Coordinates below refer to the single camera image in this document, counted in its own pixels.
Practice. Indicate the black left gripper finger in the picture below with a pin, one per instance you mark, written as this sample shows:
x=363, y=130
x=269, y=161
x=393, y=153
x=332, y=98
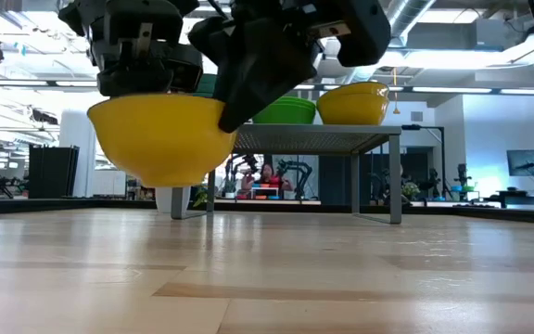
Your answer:
x=156, y=74
x=267, y=65

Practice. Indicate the green plastic bowl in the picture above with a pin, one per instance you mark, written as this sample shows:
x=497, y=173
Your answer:
x=285, y=115
x=295, y=98

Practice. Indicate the yellow floral patterned bowl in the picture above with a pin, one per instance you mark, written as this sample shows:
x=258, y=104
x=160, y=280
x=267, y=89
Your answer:
x=160, y=139
x=355, y=87
x=352, y=111

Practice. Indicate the black background robot arm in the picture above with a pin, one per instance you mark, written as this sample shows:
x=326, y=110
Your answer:
x=301, y=174
x=248, y=162

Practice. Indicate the teal floral patterned bowl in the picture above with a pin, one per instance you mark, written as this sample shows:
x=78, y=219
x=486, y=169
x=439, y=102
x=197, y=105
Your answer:
x=206, y=86

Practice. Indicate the grey perforated metal shelf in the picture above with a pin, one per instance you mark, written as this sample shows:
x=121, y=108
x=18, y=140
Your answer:
x=313, y=139

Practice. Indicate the person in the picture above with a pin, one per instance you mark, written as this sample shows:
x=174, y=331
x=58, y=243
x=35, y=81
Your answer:
x=267, y=181

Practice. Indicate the black cabinet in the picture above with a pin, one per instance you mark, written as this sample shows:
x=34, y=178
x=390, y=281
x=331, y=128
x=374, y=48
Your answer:
x=54, y=171

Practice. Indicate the black background desk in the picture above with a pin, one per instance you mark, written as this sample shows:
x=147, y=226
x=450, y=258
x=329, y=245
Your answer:
x=522, y=197

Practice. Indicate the silver ceiling duct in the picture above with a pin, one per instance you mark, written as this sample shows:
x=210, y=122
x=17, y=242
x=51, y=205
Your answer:
x=408, y=18

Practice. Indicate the black aluminium table frame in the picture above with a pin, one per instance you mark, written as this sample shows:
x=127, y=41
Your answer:
x=86, y=204

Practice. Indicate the wall monitor screen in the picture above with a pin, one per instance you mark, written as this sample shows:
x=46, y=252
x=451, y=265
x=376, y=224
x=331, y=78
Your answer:
x=526, y=162

